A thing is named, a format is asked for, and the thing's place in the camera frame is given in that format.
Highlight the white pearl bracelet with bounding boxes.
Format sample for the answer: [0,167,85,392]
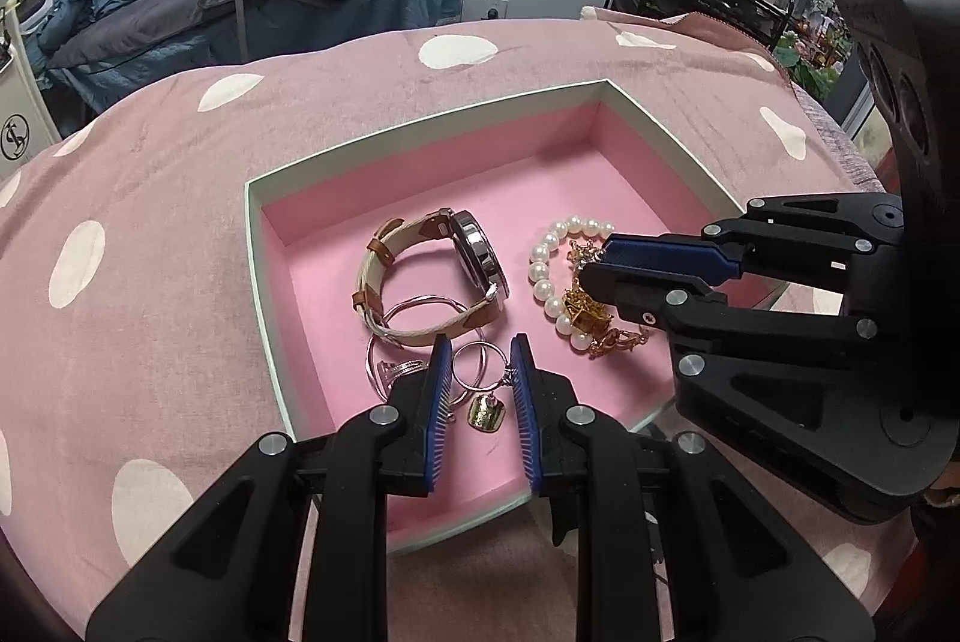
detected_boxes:
[527,214,619,353]

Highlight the pink polka dot bedsheet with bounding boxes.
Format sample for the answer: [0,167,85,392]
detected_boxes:
[2,15,884,640]

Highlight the gold chain necklace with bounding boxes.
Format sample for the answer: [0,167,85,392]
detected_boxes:
[559,239,659,363]

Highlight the thin silver ring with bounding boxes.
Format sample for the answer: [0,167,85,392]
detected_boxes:
[451,340,520,392]

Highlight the white beauty machine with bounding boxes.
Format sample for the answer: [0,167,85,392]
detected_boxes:
[0,2,62,181]

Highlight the silver ring with stone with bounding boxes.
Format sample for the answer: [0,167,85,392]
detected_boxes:
[376,358,427,389]

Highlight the beige strap wristwatch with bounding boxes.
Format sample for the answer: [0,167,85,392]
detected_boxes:
[352,208,509,346]

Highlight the silver twisted bangle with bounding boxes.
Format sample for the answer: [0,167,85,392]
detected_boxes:
[364,294,493,410]

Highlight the mint box pink lining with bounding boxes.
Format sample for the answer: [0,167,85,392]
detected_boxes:
[244,78,797,558]

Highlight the green potted plant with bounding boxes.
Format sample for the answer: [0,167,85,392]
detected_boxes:
[773,31,844,103]

